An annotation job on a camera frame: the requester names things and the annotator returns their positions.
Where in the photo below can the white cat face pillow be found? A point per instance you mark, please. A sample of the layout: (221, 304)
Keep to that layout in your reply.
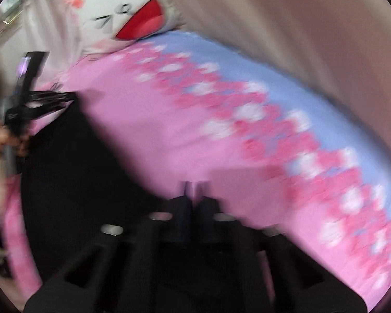
(117, 6)

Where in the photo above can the person's left hand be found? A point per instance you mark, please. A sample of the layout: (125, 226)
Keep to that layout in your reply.
(1, 141)

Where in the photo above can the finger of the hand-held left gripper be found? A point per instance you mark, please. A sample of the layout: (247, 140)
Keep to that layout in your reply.
(57, 95)
(49, 109)

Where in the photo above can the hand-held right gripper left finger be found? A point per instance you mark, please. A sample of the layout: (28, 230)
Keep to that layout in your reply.
(183, 202)

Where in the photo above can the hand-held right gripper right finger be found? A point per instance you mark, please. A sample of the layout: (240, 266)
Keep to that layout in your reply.
(203, 202)

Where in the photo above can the pink floral bedsheet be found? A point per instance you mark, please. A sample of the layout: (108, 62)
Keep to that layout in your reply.
(156, 120)

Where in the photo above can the white curtain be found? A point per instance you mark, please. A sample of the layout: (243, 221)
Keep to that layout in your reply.
(42, 22)

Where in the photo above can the black pants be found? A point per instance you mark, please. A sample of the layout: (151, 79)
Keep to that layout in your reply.
(84, 176)

